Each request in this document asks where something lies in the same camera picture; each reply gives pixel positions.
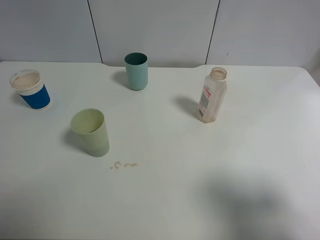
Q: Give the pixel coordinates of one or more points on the clear plastic drink bottle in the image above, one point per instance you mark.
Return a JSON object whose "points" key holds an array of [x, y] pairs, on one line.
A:
{"points": [[212, 95]]}

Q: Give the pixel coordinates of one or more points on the light green plastic cup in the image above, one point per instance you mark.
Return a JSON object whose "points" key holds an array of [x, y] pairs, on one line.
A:
{"points": [[90, 126]]}

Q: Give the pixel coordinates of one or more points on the blue sleeved paper cup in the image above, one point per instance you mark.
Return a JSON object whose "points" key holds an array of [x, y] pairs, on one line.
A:
{"points": [[31, 88]]}

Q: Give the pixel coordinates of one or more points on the teal plastic cup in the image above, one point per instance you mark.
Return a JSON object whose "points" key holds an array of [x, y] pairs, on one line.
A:
{"points": [[136, 66]]}

